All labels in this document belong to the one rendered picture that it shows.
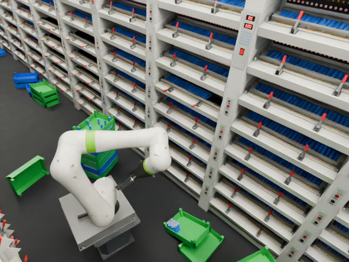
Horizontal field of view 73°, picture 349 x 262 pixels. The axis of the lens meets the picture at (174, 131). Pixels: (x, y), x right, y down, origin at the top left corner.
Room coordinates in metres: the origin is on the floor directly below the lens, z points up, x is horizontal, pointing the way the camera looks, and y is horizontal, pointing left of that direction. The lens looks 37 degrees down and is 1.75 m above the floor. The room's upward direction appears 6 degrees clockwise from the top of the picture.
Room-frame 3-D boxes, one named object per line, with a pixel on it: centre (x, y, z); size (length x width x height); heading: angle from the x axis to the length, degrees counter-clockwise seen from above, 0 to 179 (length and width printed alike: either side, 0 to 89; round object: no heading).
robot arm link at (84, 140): (0.88, 0.47, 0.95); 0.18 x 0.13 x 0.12; 102
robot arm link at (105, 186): (0.90, 0.38, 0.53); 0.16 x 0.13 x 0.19; 13
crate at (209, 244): (0.92, -0.28, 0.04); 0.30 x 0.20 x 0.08; 141
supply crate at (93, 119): (1.61, 0.68, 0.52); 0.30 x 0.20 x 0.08; 163
